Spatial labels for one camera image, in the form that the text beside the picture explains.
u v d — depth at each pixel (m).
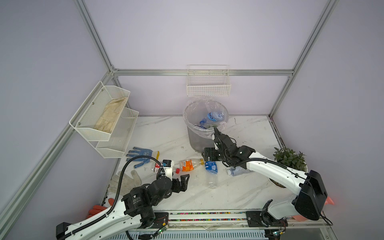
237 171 0.89
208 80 0.96
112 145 0.88
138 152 0.99
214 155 0.70
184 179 0.67
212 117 0.90
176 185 0.63
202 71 0.91
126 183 0.85
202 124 1.01
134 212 0.49
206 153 0.72
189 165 0.90
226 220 0.75
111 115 0.80
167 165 0.62
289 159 0.75
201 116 0.97
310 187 0.42
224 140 0.60
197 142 0.92
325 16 0.71
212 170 0.87
